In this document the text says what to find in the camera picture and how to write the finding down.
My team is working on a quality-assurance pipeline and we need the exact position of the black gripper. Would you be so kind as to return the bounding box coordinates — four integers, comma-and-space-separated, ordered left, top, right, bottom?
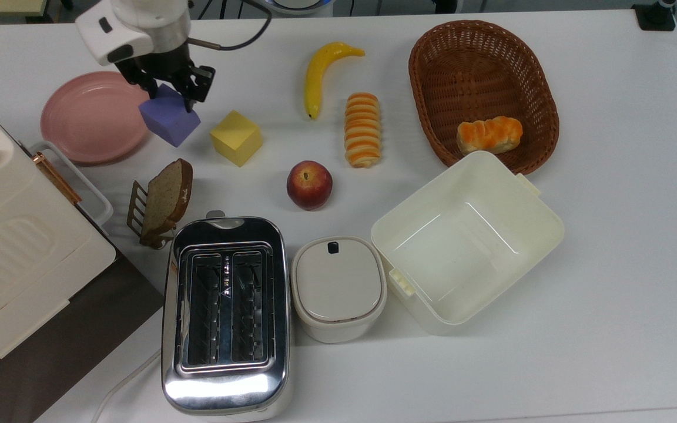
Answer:
116, 44, 217, 113

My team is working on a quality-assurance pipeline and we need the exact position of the purple foam cube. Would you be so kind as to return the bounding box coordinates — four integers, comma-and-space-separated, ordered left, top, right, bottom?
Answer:
139, 83, 202, 147

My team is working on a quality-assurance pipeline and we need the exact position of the yellow foam cube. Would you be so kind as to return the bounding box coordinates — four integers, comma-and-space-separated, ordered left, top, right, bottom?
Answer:
210, 110, 264, 168

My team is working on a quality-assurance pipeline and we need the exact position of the pink plate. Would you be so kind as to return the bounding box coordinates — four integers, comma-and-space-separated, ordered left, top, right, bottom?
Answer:
41, 72, 151, 165

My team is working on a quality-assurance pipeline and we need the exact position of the brown bread slice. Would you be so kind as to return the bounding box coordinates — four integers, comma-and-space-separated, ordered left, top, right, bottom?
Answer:
140, 158, 193, 239

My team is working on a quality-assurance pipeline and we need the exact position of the golden toast rack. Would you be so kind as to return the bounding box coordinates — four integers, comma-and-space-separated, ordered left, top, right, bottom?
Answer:
126, 180, 177, 250

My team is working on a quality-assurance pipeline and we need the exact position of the clear white plastic tray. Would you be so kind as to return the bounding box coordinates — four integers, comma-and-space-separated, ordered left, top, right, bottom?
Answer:
28, 141, 114, 236

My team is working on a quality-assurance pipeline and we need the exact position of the copper latch bar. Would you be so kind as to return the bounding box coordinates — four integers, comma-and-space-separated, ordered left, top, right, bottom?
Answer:
33, 152, 82, 205

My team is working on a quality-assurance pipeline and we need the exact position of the yellow banana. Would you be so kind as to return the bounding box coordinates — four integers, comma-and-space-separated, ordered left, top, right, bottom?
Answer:
304, 41, 366, 120

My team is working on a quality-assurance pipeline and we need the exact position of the white blue round base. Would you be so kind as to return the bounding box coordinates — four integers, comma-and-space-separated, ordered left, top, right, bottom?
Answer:
265, 0, 334, 16

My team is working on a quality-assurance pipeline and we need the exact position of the red apple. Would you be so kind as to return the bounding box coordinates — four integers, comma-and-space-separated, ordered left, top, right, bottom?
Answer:
286, 160, 334, 212

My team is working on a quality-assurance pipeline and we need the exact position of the orange striped long bread roll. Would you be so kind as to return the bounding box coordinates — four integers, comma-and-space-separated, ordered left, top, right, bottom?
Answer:
344, 92, 382, 169

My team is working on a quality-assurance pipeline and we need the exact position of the white lidded pot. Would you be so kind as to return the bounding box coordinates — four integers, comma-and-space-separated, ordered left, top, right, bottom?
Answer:
290, 236, 388, 344

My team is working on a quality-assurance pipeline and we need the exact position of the dark brown mat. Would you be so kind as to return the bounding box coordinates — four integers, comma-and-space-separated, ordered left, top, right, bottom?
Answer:
0, 258, 165, 423

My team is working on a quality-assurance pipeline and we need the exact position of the chrome two-slot toaster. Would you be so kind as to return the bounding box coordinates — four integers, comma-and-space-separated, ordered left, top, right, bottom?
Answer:
161, 210, 292, 421

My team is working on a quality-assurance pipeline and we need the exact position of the brown wicker basket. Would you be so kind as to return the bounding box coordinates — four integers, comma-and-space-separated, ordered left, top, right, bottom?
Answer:
408, 20, 560, 176

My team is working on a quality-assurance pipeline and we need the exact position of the orange twisted bun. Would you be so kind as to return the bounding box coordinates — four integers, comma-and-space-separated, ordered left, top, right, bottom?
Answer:
456, 116, 524, 155

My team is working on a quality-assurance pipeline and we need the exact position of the cream open plastic box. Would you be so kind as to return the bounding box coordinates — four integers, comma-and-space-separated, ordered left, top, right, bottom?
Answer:
370, 150, 566, 335

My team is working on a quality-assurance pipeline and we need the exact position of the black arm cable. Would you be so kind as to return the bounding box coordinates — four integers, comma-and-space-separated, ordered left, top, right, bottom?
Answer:
189, 0, 273, 52

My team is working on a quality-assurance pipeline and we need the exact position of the cream storage box with handles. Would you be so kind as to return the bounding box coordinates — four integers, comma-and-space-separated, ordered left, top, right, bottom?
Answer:
0, 88, 117, 385

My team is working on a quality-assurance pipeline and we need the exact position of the white toaster cable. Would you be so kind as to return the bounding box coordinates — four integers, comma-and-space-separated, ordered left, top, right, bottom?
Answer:
91, 350, 163, 423

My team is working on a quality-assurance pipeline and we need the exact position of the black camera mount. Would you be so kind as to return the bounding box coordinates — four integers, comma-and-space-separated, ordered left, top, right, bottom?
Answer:
632, 0, 677, 31

